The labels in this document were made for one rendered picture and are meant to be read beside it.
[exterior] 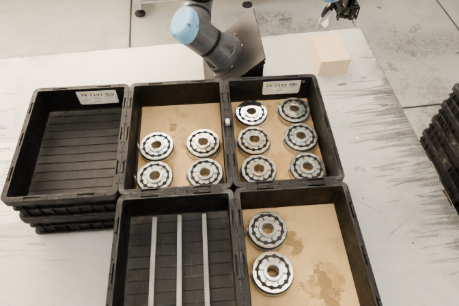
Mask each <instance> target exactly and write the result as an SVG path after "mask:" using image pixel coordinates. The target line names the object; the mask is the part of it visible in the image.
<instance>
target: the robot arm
mask: <svg viewBox="0 0 459 306"><path fill-rule="evenodd" d="M213 1H214V0H180V9H179V10H178V11H177V12H176V13H175V14H174V16H173V19H172V20H171V26H170V30H171V34H172V36H173V37H174V38H175V39H176V40H177V41H179V43H181V44H183V45H185V46H186V47H188V48H189V49H191V50H192V51H193V52H195V53H197V54H198V55H199V56H200V57H202V58H203V60H204V61H205V62H206V64H207V65H208V67H209V68H210V69H211V70H213V71H214V72H222V71H224V70H226V69H227V68H228V67H229V66H230V65H231V64H232V63H233V62H234V60H235V59H236V57H237V55H238V52H239V49H240V41H239V39H238V38H237V37H235V36H233V35H232V34H229V33H225V32H222V31H220V30H218V29H217V28H216V27H215V26H214V25H212V24H211V11H212V3H213ZM323 1H326V2H327V3H328V4H327V5H326V6H325V8H324V9H323V11H322V13H321V17H320V19H319V21H318V25H317V30H319V28H321V26H323V27H324V28H327V27H328V26H329V21H330V19H331V17H332V16H333V14H334V12H333V8H334V10H335V11H336V13H337V14H336V19H337V21H338V20H339V18H343V19H346V18H348V20H352V22H353V24H354V26H355V27H356V26H357V23H358V25H359V22H358V14H359V10H360V6H359V4H358V2H357V0H323ZM357 10H358V12H357Z"/></svg>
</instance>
